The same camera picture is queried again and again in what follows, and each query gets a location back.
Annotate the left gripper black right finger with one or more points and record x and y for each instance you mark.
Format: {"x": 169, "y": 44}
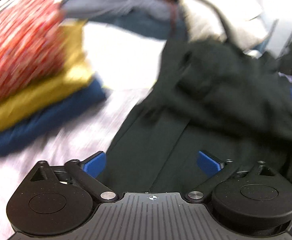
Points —
{"x": 251, "y": 199}

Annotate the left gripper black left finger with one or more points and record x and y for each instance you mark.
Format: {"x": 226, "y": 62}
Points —
{"x": 53, "y": 200}

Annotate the black large jacket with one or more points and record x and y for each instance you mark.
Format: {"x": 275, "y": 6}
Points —
{"x": 209, "y": 96}

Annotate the navy blue folded cloth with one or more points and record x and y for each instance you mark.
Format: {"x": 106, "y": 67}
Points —
{"x": 23, "y": 133}

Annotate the yellow folded cloth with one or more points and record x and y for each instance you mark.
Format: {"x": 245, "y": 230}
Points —
{"x": 76, "y": 75}

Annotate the red patterned folded cloth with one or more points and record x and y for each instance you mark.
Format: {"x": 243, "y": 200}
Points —
{"x": 31, "y": 45}

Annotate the grey purple garment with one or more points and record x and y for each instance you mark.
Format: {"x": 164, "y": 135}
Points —
{"x": 162, "y": 10}

